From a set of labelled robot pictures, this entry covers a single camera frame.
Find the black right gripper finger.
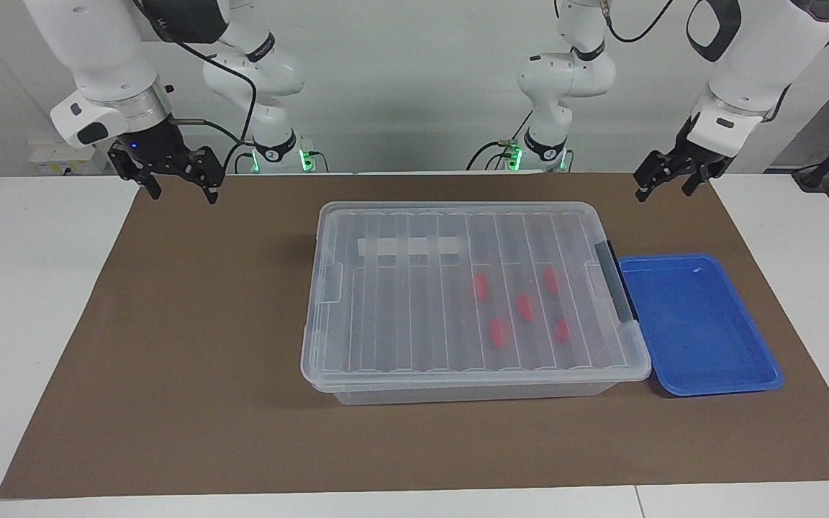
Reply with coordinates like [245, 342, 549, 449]
[107, 141, 164, 201]
[185, 145, 226, 206]

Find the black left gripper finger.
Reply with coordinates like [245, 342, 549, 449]
[633, 150, 679, 203]
[681, 159, 734, 198]

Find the clear ribbed box lid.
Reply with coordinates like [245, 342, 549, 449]
[301, 201, 652, 394]

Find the blue plastic tray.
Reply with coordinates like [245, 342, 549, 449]
[617, 253, 784, 397]

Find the clear plastic storage box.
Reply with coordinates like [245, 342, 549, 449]
[312, 204, 651, 406]

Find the white power strip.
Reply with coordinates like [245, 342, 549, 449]
[29, 137, 117, 176]

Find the brown table mat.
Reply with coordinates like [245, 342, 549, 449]
[0, 173, 829, 499]

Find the black right base cable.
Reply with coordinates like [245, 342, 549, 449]
[224, 142, 257, 174]

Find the black base cable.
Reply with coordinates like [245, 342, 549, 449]
[224, 142, 257, 174]
[466, 108, 532, 172]

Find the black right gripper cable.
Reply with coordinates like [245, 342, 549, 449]
[134, 0, 258, 145]

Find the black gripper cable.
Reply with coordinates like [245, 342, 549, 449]
[602, 0, 675, 43]
[134, 0, 258, 145]

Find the black box latch handle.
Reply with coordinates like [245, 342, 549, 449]
[594, 240, 639, 323]

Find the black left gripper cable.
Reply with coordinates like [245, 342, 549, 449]
[602, 0, 675, 43]

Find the black left base cable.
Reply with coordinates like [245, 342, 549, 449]
[466, 108, 532, 172]

